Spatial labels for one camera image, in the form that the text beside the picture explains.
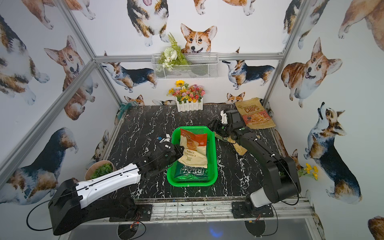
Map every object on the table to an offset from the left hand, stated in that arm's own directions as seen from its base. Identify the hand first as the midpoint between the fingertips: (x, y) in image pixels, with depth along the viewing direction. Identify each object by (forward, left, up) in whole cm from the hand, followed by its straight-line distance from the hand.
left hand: (185, 143), depth 79 cm
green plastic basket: (-4, -14, -11) cm, 18 cm away
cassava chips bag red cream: (+1, -5, -10) cm, 11 cm away
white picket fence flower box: (+39, 0, -4) cm, 39 cm away
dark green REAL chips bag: (-11, +1, -12) cm, 16 cm away
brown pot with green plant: (-9, +47, -9) cm, 49 cm away
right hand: (+12, -16, +2) cm, 20 cm away
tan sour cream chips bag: (+3, -32, -14) cm, 35 cm away
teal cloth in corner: (+44, +53, -18) cm, 72 cm away
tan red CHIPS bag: (+32, -50, -16) cm, 61 cm away
